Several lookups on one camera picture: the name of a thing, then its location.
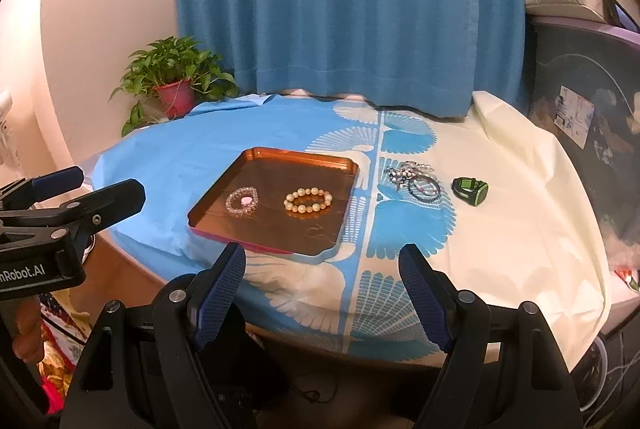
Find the white wall fixture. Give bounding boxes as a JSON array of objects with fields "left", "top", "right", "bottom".
[{"left": 0, "top": 90, "right": 22, "bottom": 172}]

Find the cream bead bracelet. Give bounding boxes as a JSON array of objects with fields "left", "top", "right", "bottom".
[{"left": 283, "top": 187, "right": 333, "bottom": 215}]

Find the pearl and black bead bracelet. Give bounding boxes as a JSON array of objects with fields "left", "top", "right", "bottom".
[{"left": 389, "top": 164, "right": 418, "bottom": 192}]

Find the clear storage bin purple lid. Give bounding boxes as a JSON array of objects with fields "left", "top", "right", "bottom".
[{"left": 522, "top": 15, "right": 640, "bottom": 260}]

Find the red green printed packet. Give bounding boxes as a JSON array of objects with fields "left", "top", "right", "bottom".
[{"left": 615, "top": 266, "right": 640, "bottom": 292}]

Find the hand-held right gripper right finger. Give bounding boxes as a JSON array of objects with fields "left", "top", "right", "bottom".
[{"left": 397, "top": 243, "right": 586, "bottom": 429}]

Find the person's left hand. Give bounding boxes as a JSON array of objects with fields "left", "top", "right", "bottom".
[{"left": 12, "top": 296, "right": 43, "bottom": 363}]

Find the black cable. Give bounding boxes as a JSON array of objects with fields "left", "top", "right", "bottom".
[{"left": 294, "top": 383, "right": 337, "bottom": 405}]

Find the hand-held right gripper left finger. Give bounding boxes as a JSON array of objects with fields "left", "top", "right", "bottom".
[{"left": 60, "top": 241, "right": 248, "bottom": 429}]

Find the colourful printed cloth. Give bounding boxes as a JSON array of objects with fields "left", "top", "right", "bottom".
[{"left": 39, "top": 289, "right": 101, "bottom": 410}]

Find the blue and cream printed tablecloth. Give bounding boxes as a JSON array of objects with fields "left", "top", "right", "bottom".
[{"left": 80, "top": 90, "right": 613, "bottom": 372}]

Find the white paper label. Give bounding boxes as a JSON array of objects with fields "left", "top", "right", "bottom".
[{"left": 554, "top": 85, "right": 596, "bottom": 149}]

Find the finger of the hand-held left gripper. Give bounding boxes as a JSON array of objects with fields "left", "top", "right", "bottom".
[
  {"left": 0, "top": 166, "right": 86, "bottom": 211},
  {"left": 0, "top": 178, "right": 147, "bottom": 261}
]

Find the pink crystal bracelet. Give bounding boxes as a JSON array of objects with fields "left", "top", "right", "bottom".
[{"left": 226, "top": 188, "right": 261, "bottom": 216}]

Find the potted green plant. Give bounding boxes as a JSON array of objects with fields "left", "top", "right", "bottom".
[{"left": 109, "top": 36, "right": 240, "bottom": 137}]

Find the copper rectangular tray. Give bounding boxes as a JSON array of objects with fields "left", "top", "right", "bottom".
[{"left": 187, "top": 147, "right": 362, "bottom": 257}]

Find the blue curtain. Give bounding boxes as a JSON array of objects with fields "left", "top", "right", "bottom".
[{"left": 172, "top": 0, "right": 528, "bottom": 120}]

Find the green and black watch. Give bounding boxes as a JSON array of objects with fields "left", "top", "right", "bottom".
[{"left": 451, "top": 177, "right": 489, "bottom": 206}]

